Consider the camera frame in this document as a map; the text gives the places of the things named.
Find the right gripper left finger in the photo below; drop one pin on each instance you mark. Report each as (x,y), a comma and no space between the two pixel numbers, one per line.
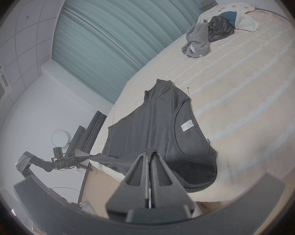
(135,192)

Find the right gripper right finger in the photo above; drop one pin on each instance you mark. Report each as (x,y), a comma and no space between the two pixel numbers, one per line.
(167,192)

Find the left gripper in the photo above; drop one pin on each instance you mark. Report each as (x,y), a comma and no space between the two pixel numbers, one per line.
(69,161)

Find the black T-shirt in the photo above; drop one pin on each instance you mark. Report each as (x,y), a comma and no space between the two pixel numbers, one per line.
(149,126)

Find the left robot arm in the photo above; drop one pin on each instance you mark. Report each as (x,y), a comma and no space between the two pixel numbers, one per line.
(27,160)

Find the bed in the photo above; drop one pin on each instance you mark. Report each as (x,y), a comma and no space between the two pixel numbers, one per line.
(248,94)

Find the round white mirror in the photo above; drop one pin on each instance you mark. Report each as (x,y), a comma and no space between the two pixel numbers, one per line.
(60,138)

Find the black chest of drawers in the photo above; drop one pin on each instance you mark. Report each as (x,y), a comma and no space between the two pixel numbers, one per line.
(94,131)

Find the blue-green curtain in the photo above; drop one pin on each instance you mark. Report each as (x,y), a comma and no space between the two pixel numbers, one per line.
(137,16)
(93,65)

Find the grey garment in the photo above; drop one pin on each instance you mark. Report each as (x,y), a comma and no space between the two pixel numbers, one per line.
(196,40)

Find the black shiny garment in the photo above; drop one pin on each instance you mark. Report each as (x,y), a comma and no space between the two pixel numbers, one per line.
(219,29)

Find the dark blue garment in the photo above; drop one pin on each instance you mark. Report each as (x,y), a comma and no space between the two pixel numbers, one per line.
(229,17)

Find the white garment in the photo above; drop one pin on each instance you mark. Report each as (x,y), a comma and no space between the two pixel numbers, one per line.
(246,22)

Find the grey bedside table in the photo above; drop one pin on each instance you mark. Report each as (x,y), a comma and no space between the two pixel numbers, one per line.
(207,4)

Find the white printed pillow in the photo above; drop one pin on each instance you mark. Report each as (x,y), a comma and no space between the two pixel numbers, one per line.
(235,6)

